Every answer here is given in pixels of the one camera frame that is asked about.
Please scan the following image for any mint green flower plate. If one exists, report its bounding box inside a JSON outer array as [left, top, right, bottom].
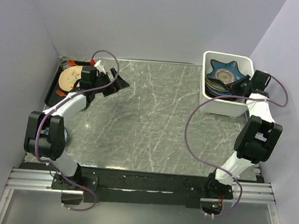
[[205, 80, 231, 96]]

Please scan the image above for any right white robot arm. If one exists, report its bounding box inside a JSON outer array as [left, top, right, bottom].
[[204, 70, 283, 197]]

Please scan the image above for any orange plastic fork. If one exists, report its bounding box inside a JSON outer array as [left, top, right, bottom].
[[55, 90, 67, 97]]

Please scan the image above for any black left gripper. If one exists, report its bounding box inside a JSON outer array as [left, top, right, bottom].
[[92, 66, 131, 98]]

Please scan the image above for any black serving tray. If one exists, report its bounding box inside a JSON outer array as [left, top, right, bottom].
[[45, 65, 85, 107]]

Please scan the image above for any clear glass cup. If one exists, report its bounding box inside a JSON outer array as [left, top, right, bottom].
[[58, 57, 69, 70]]

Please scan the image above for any white plastic bin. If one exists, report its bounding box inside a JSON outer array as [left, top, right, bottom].
[[199, 51, 254, 118]]

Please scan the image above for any aluminium rail frame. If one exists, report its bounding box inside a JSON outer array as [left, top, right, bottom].
[[0, 169, 276, 224]]

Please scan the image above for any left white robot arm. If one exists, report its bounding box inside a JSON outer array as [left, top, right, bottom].
[[24, 65, 130, 190]]

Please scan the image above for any orange plastic spoon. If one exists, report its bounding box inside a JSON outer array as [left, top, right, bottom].
[[66, 60, 77, 68]]

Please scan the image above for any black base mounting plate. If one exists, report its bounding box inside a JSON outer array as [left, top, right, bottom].
[[17, 161, 236, 213]]

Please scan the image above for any floral beige plate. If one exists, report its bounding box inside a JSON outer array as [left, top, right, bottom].
[[58, 66, 83, 92]]

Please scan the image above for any blue patterned small bowl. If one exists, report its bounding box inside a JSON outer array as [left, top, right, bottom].
[[64, 128, 69, 142]]

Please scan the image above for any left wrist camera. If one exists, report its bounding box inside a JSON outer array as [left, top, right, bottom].
[[94, 59, 106, 74]]

